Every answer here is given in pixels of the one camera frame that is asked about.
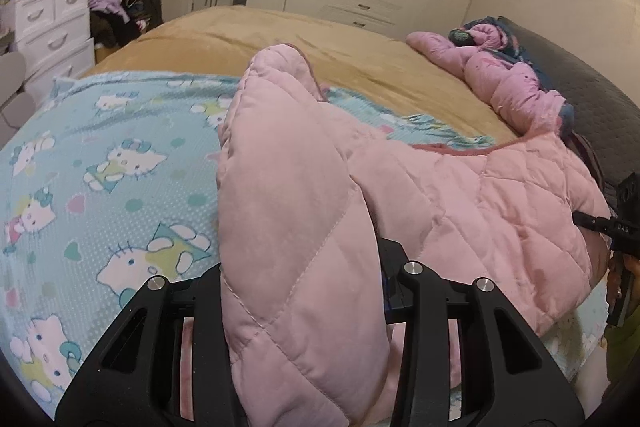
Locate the dark patterned pillow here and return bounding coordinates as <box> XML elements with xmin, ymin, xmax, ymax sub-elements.
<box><xmin>448</xmin><ymin>16</ymin><xmax>523</xmax><ymax>61</ymax></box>

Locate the Hello Kitty blue blanket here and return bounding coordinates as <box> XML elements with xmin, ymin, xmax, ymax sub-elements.
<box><xmin>0</xmin><ymin>68</ymin><xmax>609</xmax><ymax>423</ymax></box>

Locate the grey chair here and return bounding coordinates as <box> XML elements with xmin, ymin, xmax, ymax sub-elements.
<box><xmin>0</xmin><ymin>52</ymin><xmax>36</xmax><ymax>147</ymax></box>

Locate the tan bed cover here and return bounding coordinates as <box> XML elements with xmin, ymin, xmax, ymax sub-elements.
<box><xmin>79</xmin><ymin>4</ymin><xmax>522</xmax><ymax>145</ymax></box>

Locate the black backpack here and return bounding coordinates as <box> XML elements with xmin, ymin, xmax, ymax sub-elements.
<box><xmin>122</xmin><ymin>0</ymin><xmax>164</xmax><ymax>34</ymax></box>

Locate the grey padded headboard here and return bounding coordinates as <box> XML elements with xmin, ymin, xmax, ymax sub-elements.
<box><xmin>498</xmin><ymin>16</ymin><xmax>639</xmax><ymax>196</ymax></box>

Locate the white drawer chest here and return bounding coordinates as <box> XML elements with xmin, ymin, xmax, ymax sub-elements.
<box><xmin>1</xmin><ymin>0</ymin><xmax>96</xmax><ymax>105</ymax></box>

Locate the lilac garment pile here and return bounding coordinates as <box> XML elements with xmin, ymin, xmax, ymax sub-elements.
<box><xmin>88</xmin><ymin>0</ymin><xmax>130</xmax><ymax>23</ymax></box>

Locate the pink quilted jacket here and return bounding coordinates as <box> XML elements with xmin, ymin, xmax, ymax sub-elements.
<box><xmin>217</xmin><ymin>44</ymin><xmax>610</xmax><ymax>426</ymax></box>

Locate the person right hand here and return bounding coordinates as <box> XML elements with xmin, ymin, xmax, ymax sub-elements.
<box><xmin>605</xmin><ymin>254</ymin><xmax>639</xmax><ymax>351</ymax></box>

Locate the pink duvet at headboard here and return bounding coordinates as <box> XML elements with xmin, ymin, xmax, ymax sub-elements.
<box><xmin>406</xmin><ymin>31</ymin><xmax>574</xmax><ymax>135</ymax></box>

